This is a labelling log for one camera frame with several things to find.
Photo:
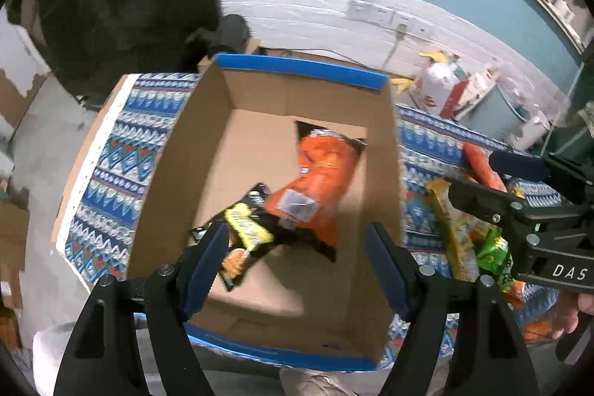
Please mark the pale blue waste bin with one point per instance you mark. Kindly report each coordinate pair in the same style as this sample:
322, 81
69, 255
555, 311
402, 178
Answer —
495, 116

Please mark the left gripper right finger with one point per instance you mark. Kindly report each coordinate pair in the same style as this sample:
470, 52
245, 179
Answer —
490, 356

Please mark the black round device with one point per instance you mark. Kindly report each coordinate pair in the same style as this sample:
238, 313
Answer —
231, 36

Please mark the orange snack bag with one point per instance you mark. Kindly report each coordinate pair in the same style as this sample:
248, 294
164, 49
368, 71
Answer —
305, 210

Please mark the cardboard box blue rim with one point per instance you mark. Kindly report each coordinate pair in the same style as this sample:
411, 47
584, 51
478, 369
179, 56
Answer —
237, 129

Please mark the white red paper bag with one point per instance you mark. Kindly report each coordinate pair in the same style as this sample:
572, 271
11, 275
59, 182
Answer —
440, 83

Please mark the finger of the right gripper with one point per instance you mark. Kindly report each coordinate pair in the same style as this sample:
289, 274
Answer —
489, 205
571, 179

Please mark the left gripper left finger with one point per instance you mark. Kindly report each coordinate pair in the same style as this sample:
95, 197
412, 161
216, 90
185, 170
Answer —
103, 357

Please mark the white wall socket strip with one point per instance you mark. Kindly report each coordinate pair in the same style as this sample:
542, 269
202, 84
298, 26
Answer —
387, 18

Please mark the green pea snack bag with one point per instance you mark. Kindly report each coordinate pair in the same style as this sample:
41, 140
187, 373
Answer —
493, 258

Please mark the red flat snack bag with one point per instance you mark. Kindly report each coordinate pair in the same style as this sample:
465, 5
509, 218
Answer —
479, 164

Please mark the right hand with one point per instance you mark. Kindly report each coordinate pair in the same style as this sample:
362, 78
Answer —
566, 311

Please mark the long yellow snack bag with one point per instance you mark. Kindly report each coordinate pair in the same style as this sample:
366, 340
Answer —
455, 229

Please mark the blue patterned bed cloth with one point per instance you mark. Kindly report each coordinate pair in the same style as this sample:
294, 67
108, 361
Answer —
101, 205

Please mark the black yellow snack bag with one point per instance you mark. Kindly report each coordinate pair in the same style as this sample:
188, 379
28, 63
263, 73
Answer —
253, 233

